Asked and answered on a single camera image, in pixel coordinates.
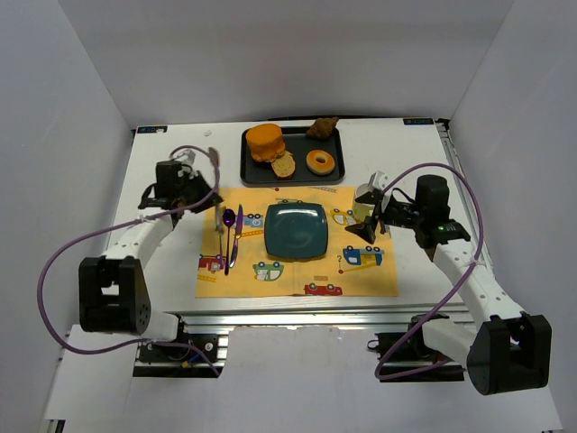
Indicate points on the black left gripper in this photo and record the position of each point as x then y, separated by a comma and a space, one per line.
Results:
198, 191

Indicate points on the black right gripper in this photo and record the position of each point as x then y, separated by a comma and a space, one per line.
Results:
376, 213

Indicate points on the seeded bread slice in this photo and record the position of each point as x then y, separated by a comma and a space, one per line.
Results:
284, 166

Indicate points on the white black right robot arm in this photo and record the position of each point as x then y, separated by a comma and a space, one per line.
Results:
509, 351

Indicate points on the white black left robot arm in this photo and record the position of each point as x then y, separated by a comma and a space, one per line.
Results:
113, 294

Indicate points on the orange bread loaf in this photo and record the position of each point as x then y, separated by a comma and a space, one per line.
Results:
265, 142

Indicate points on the pale green mug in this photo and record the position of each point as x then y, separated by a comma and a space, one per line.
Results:
361, 210

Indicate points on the purple iridescent spoon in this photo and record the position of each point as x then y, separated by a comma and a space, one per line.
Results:
229, 218

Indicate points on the purple iridescent knife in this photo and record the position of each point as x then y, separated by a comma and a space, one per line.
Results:
237, 235

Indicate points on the glazed donut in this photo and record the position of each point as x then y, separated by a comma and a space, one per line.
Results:
320, 162

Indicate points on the black baking tray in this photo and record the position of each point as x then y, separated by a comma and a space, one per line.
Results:
260, 174

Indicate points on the dark teal square plate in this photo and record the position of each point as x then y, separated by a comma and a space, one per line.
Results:
296, 231

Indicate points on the yellow vehicle print placemat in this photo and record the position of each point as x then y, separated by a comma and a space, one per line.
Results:
350, 267

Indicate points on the brown croissant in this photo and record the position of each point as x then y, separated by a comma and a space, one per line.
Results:
322, 128

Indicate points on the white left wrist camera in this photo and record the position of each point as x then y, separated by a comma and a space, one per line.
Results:
185, 157

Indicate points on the aluminium table frame rail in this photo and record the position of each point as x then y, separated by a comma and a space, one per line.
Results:
187, 355

